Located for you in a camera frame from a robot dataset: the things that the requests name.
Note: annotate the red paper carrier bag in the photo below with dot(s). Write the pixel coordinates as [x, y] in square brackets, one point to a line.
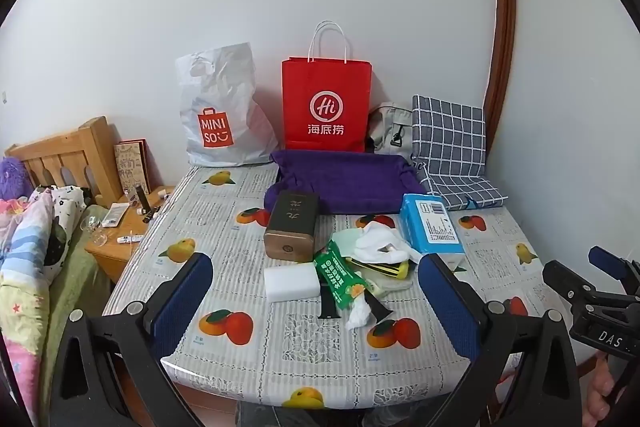
[325, 107]

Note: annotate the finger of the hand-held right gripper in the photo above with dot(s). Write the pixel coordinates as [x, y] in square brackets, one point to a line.
[562, 279]
[607, 261]

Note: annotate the small white tube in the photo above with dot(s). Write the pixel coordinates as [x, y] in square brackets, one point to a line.
[130, 238]

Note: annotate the small dark bottle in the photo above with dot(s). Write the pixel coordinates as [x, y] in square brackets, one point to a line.
[141, 202]

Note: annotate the pale green cloth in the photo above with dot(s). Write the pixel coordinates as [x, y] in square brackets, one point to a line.
[345, 241]

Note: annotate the patterned hardcover notebook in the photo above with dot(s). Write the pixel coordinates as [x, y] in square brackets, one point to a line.
[131, 167]

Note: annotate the wooden door frame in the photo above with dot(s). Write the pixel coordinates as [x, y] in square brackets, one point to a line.
[502, 7]

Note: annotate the grey plaid folded cloth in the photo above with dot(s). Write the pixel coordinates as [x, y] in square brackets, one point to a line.
[450, 147]

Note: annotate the grey backpack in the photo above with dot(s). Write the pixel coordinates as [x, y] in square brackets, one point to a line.
[392, 132]

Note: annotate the green snack packet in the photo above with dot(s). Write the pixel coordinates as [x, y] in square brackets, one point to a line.
[340, 274]

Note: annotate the yellow mesh pouch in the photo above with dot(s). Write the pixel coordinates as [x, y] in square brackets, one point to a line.
[380, 268]

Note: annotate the white pillow with black print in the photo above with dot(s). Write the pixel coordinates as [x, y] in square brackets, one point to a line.
[67, 207]

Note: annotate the crumpled white tissue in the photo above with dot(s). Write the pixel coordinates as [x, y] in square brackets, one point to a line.
[359, 314]

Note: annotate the blue tissue pack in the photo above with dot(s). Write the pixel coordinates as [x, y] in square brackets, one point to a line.
[432, 224]

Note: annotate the wooden nightstand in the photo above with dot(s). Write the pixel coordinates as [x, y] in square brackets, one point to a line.
[122, 252]

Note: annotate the person's right hand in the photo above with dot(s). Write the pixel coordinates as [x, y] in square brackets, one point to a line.
[600, 389]

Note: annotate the white flat packet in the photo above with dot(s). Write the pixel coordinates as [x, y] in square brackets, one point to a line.
[116, 214]

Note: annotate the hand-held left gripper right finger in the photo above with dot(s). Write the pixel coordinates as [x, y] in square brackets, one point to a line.
[447, 302]

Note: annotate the clear plastic bag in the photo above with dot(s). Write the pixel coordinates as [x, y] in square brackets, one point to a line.
[387, 285]

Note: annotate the dark rectangular box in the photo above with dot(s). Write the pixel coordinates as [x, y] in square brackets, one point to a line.
[292, 224]

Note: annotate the purple towel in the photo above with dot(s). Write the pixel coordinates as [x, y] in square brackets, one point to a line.
[350, 182]

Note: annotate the green bed sheet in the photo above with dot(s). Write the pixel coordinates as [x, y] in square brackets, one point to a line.
[75, 287]

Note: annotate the wooden headboard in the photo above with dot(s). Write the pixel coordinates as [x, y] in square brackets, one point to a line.
[65, 157]

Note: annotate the white plastic shopping bag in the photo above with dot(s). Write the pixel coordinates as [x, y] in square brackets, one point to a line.
[220, 117]

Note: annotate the white sponge block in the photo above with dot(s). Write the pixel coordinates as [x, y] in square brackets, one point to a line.
[291, 283]

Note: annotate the colourful floral blanket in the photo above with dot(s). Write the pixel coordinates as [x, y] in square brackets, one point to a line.
[22, 267]

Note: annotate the clear drinking glass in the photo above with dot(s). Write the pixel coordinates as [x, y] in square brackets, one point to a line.
[97, 232]

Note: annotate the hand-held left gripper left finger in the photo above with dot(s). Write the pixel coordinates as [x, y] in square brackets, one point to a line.
[182, 302]

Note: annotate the purple plush toy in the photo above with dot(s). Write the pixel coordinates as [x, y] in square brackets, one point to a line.
[12, 179]

